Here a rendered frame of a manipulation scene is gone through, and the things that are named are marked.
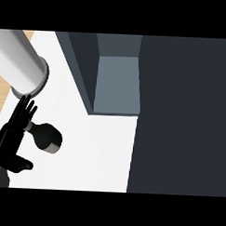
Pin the white cylindrical container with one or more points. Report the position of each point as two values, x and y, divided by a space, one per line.
19 62

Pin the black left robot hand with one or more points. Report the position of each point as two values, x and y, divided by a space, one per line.
11 135

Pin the dark wine bottle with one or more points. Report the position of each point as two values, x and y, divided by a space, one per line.
47 138

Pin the dark grey cabinet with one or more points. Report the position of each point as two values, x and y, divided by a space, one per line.
110 77

